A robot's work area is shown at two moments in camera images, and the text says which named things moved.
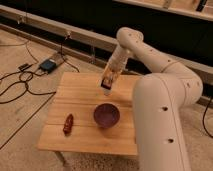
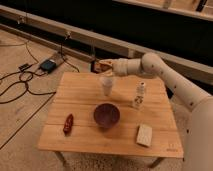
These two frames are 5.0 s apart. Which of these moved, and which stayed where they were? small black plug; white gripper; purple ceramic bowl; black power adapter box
Moved: white gripper
Stayed: small black plug; purple ceramic bowl; black power adapter box
